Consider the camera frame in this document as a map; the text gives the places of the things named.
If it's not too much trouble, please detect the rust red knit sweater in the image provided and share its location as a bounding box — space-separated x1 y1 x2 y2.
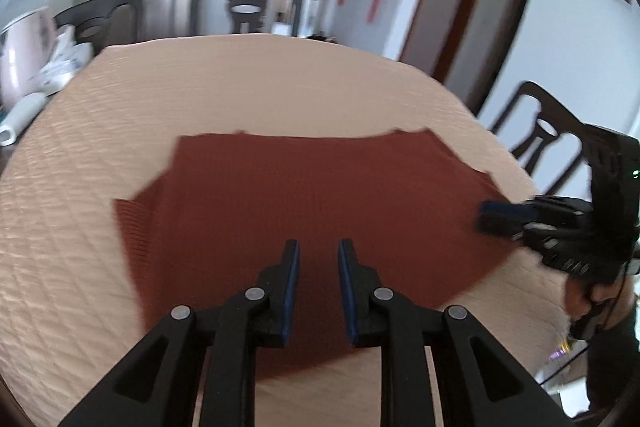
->
114 130 514 379

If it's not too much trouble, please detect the right hand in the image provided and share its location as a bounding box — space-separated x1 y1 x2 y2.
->
564 277 634 329

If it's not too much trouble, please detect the dark chair right side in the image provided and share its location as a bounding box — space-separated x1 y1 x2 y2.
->
490 81 586 195

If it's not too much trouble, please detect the beige quilted table cover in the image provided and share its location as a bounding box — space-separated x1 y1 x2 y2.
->
0 32 574 427

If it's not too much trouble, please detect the brown wooden door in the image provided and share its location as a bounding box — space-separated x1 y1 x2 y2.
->
400 0 477 82

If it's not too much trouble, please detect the white cylinder roll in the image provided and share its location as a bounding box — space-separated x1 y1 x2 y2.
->
0 92 48 147

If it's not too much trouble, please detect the white tissue pack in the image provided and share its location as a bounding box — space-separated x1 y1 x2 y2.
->
37 25 94 96

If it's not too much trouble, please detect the pink electric kettle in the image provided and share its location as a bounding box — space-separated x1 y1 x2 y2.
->
1 6 55 110

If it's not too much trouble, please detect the dark chair far left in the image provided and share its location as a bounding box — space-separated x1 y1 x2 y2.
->
54 0 144 52

